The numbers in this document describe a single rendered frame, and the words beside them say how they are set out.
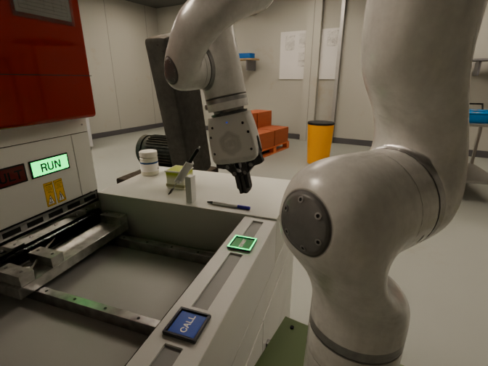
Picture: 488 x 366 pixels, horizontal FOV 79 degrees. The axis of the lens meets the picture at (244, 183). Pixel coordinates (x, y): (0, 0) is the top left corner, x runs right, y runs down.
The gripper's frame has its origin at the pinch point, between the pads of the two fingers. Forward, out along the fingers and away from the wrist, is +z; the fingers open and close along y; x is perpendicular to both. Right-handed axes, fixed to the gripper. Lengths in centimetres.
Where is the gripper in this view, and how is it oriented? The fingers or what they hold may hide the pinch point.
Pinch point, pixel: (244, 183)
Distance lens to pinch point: 65.2
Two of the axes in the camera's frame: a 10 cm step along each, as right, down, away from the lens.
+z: 2.0, 9.5, 2.5
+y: 9.2, -0.9, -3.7
